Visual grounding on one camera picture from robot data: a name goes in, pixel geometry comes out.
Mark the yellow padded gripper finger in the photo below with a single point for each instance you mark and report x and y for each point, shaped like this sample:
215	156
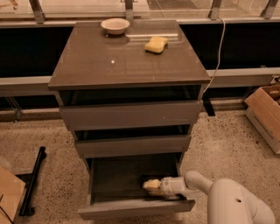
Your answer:
153	186

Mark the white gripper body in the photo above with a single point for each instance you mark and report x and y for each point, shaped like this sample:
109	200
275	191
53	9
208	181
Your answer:
168	185

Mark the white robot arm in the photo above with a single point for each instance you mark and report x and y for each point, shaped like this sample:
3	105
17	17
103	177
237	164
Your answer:
228	202

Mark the bottom grey drawer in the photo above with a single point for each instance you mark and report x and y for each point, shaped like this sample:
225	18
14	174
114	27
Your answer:
116	187

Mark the grey drawer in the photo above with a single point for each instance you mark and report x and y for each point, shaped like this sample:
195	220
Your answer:
116	187
134	115
132	146

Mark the middle grey drawer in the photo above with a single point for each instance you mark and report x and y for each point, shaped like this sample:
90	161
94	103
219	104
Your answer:
132	146

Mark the top grey drawer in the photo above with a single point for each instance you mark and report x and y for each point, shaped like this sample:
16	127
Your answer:
134	115

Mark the grey drawer cabinet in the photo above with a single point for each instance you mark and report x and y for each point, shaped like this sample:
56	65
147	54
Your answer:
97	68

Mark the cardboard box right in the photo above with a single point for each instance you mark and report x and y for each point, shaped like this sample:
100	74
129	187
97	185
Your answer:
264	112

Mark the black metal bar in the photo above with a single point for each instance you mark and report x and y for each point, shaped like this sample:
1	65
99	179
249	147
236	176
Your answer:
31	179

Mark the yellow sponge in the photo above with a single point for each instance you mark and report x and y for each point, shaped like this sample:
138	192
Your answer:
156	44

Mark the white bowl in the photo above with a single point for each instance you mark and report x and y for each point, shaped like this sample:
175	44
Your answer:
115	26

